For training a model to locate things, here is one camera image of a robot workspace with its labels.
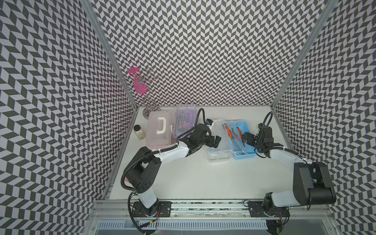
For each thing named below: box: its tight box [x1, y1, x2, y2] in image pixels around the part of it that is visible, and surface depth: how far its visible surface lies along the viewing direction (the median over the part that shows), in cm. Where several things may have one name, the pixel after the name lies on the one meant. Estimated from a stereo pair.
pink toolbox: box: [145, 110, 179, 150], surface depth 93 cm
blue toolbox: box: [207, 118, 257, 163], surface depth 94 cm
